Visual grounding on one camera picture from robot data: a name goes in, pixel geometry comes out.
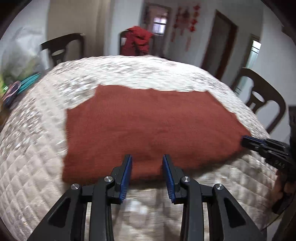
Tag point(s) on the red knot wall ornament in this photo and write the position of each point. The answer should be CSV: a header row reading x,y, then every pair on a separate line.
x,y
178,20
186,20
195,20

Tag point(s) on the brown wooden door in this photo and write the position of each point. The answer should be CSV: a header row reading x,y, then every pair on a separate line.
x,y
219,44

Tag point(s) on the quilted floral table cover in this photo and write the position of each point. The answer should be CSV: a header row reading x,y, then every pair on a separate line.
x,y
34,162

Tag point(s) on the dark wooden chair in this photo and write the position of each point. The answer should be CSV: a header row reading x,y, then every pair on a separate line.
x,y
122,42
268,92
62,44

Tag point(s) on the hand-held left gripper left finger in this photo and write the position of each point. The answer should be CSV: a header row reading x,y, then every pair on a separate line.
x,y
126,178

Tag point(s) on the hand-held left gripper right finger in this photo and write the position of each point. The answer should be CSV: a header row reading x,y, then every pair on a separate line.
x,y
168,178

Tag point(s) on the red checked garment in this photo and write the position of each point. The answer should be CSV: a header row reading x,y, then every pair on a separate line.
x,y
137,41

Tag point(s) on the rust red knitted sweater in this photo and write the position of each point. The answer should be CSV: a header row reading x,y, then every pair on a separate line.
x,y
150,127

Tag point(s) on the teal woven mat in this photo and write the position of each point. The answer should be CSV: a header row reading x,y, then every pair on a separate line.
x,y
29,82

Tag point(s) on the person's right hand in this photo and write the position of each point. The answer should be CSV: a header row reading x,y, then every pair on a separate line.
x,y
277,183

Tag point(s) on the narrow glazed door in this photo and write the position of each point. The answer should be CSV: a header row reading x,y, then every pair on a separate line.
x,y
253,52

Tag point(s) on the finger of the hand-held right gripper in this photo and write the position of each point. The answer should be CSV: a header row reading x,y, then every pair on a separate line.
x,y
254,146
254,139

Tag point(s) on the beige panel door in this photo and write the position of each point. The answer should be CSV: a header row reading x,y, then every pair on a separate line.
x,y
78,18

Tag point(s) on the open doorway with window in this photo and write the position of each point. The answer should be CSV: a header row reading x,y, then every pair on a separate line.
x,y
159,25

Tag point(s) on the white plastic bag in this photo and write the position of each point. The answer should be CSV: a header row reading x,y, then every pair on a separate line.
x,y
20,51

